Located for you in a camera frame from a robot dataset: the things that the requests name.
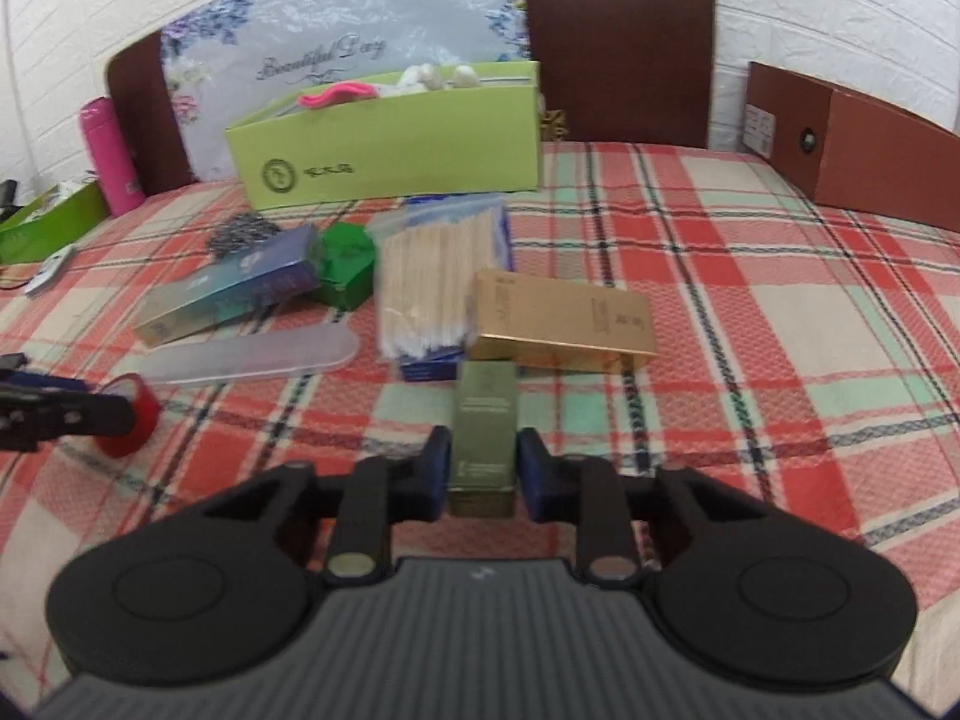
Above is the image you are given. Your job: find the light green cardboard box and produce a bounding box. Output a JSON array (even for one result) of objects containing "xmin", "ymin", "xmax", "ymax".
[{"xmin": 224, "ymin": 61, "xmax": 543, "ymax": 212}]

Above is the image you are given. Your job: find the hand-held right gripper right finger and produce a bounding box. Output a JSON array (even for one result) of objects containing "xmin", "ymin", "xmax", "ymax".
[{"xmin": 516, "ymin": 426, "xmax": 775, "ymax": 587}]

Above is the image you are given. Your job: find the olive green box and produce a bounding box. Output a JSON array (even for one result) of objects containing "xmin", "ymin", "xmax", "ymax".
[{"xmin": 448, "ymin": 360, "xmax": 520, "ymax": 519}]

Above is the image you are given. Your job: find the blue cardboard box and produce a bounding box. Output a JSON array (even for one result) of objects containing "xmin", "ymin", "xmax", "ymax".
[{"xmin": 397, "ymin": 347, "xmax": 464, "ymax": 384}]

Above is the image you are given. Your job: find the small green box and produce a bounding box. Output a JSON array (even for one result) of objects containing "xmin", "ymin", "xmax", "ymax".
[{"xmin": 318, "ymin": 223, "xmax": 377, "ymax": 311}]

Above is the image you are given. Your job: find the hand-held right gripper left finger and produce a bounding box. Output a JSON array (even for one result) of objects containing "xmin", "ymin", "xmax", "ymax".
[{"xmin": 160, "ymin": 426, "xmax": 452, "ymax": 587}]

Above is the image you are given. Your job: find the white glove with pink cuff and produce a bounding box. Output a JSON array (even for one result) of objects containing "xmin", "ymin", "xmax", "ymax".
[
  {"xmin": 393, "ymin": 62, "xmax": 483, "ymax": 95},
  {"xmin": 297, "ymin": 81, "xmax": 384, "ymax": 113}
]

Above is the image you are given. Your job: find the bag of toothpicks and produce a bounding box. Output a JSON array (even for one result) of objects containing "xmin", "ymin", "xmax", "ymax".
[{"xmin": 374, "ymin": 194, "xmax": 516, "ymax": 366}]

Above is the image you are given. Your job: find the red tape roll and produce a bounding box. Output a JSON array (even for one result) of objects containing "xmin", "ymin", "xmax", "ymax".
[{"xmin": 93, "ymin": 374, "xmax": 161, "ymax": 459}]

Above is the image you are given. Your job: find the gold box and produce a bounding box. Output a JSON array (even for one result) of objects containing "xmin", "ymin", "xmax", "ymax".
[{"xmin": 466, "ymin": 268, "xmax": 660, "ymax": 375}]

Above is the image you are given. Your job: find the pink thermos bottle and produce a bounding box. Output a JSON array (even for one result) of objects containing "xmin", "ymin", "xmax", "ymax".
[{"xmin": 79, "ymin": 97, "xmax": 148, "ymax": 218}]

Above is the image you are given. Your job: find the plaid bedsheet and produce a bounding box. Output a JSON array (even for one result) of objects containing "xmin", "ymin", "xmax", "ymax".
[{"xmin": 0, "ymin": 139, "xmax": 960, "ymax": 720}]

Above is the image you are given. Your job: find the iridescent long box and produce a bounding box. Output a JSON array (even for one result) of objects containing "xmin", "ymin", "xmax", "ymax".
[{"xmin": 134, "ymin": 224, "xmax": 324, "ymax": 350}]

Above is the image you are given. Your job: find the floral plastic bag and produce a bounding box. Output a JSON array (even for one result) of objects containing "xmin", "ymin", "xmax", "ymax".
[{"xmin": 159, "ymin": 0, "xmax": 530, "ymax": 182}]

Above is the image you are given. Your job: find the dark green cardboard box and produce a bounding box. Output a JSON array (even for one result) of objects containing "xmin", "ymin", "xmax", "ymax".
[{"xmin": 0, "ymin": 180, "xmax": 110, "ymax": 266}]

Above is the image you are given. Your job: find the white power bank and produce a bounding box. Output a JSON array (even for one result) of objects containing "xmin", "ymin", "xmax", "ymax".
[{"xmin": 23, "ymin": 243, "xmax": 77, "ymax": 296}]

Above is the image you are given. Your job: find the steel wool scrubber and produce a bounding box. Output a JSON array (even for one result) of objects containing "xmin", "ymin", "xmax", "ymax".
[{"xmin": 208, "ymin": 213, "xmax": 284, "ymax": 261}]

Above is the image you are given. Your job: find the brown cardboard box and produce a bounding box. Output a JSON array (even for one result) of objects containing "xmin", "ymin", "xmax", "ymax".
[{"xmin": 742, "ymin": 61, "xmax": 960, "ymax": 234}]

